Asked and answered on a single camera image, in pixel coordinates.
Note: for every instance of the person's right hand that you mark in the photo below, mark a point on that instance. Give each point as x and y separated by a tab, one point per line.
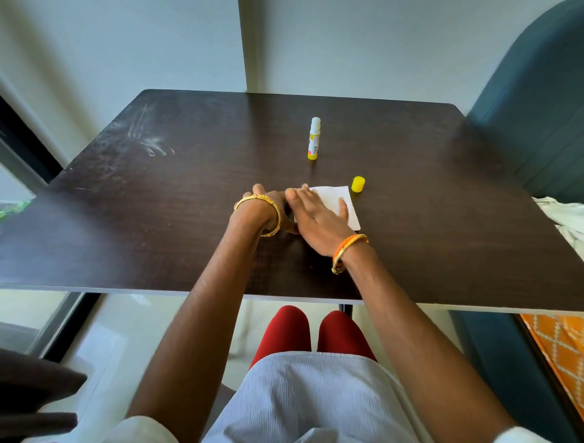
319	228

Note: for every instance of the person's left hand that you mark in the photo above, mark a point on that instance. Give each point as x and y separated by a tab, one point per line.
273	203

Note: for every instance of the person's right little finger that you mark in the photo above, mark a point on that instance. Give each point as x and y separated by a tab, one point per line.
343	209

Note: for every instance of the person's left fingers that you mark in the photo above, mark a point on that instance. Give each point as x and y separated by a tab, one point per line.
261	189

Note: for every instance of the white paper sheet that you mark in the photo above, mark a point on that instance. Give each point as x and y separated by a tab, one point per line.
335	197

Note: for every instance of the person's right forearm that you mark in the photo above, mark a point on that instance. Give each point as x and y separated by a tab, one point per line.
419	356

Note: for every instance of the person's left forearm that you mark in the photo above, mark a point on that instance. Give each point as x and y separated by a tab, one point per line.
200	319

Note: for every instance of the gold bangle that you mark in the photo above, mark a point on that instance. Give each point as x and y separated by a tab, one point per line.
275	211

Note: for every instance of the yellow glue stick cap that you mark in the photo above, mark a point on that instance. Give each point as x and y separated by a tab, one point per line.
358	184

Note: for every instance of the orange and gold bangles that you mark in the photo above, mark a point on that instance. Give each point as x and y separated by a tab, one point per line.
343	248

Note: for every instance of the white and yellow glue stick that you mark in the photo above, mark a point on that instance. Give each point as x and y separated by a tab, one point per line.
314	139

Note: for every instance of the black table leg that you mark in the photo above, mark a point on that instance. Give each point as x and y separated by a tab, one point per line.
346	311

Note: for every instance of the red trousers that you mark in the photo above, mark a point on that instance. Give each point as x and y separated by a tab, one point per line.
292	333

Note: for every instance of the light grey striped top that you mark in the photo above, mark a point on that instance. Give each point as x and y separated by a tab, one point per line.
315	401

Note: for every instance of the white crumpled cloth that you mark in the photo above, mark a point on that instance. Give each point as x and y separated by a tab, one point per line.
563	219

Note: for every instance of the orange patterned bedsheet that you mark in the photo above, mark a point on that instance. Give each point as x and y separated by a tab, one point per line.
559	351

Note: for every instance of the black window frame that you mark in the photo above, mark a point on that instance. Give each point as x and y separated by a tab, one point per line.
27	150

